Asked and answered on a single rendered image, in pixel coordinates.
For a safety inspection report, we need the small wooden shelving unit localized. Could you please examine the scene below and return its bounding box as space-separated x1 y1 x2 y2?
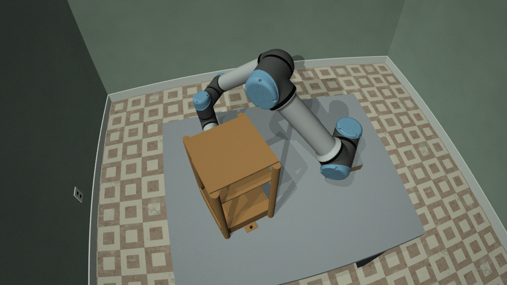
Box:
183 113 281 239

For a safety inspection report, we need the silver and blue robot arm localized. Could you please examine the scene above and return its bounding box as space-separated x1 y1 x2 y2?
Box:
193 49 362 180

